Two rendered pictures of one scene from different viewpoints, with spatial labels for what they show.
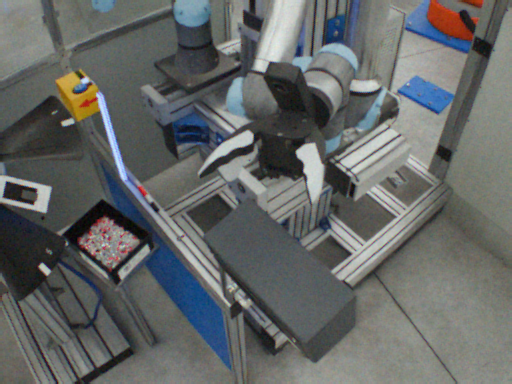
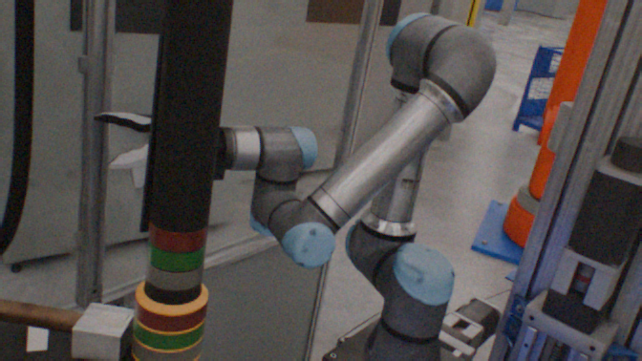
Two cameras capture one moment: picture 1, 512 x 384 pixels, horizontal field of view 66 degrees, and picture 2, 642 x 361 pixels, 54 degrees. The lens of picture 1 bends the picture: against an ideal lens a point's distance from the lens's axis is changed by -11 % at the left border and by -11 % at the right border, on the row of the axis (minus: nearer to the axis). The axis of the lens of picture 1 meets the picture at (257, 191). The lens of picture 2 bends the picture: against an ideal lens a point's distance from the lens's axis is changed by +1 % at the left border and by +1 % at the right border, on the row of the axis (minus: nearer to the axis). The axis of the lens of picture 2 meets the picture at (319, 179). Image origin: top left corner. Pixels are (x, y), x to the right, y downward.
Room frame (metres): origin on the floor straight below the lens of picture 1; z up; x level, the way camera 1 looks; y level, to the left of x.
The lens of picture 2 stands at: (0.36, 0.70, 1.80)
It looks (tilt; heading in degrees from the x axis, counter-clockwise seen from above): 22 degrees down; 344
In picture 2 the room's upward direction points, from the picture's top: 10 degrees clockwise
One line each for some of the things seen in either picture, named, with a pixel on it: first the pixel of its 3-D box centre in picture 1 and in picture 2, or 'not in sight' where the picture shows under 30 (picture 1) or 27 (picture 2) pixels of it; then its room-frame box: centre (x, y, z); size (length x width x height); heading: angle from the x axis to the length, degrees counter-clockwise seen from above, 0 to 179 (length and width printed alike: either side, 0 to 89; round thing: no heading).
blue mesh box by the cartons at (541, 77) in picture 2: not in sight; (588, 97); (6.46, -3.91, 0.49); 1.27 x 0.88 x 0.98; 118
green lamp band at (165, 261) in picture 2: not in sight; (177, 247); (0.69, 0.68, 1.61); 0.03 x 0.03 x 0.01
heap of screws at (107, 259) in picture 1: (110, 244); not in sight; (0.69, 0.42, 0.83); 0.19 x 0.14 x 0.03; 55
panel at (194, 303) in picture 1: (165, 268); not in sight; (0.85, 0.34, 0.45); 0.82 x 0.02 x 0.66; 40
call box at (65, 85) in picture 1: (79, 95); not in sight; (1.15, 0.60, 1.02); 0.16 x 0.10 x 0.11; 40
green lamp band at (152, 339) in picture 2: not in sight; (169, 320); (0.69, 0.68, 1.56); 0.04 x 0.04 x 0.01
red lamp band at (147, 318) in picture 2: not in sight; (171, 302); (0.69, 0.68, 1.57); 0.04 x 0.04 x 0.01
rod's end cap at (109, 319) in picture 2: not in sight; (113, 329); (0.70, 0.72, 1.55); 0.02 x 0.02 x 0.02; 75
